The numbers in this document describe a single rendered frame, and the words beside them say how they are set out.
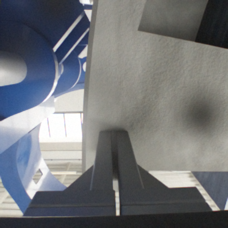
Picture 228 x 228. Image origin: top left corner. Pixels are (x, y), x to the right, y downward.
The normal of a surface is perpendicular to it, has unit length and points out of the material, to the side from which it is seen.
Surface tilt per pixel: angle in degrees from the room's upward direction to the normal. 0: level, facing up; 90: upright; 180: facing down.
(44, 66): 90
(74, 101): 90
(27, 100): 90
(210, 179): 91
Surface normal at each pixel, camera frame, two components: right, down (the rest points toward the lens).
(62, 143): 0.00, 0.28
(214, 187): -1.00, 0.00
